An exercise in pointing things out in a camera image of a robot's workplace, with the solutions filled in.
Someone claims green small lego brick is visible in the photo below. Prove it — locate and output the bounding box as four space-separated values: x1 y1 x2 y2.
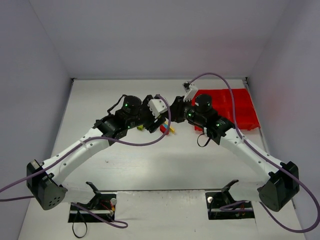
136 125 144 131

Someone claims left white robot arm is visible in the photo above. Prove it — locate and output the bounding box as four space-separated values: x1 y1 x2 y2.
26 95 169 211

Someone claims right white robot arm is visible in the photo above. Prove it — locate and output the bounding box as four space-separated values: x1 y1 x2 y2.
170 94 300 212

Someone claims red curved lego brick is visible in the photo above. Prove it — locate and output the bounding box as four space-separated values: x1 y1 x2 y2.
159 125 169 135

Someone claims yellow long flat lego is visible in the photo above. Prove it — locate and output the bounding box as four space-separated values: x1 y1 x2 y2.
163 122 176 134

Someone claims red compartment tray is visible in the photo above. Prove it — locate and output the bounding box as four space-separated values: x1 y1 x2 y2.
193 87 261 132

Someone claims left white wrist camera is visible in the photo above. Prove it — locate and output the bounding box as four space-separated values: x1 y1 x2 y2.
147 99 168 119

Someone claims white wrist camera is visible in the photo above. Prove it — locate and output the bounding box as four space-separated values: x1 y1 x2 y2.
182 81 199 102
147 99 168 119

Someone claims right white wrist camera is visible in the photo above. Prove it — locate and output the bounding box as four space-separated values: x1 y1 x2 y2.
182 81 199 102

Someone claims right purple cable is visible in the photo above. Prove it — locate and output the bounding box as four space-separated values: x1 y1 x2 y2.
189 72 320 234

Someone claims purple cable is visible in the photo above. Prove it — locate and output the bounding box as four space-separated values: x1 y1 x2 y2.
189 72 320 234
0 94 172 229

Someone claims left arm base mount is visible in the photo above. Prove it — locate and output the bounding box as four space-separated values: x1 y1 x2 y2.
68 181 117 224

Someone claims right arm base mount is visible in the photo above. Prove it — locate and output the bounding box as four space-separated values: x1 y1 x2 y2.
205 180 255 220

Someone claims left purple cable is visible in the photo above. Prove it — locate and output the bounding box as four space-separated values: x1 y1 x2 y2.
0 94 172 229

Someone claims black loop cable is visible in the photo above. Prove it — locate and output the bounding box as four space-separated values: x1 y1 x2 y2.
72 202 88 239

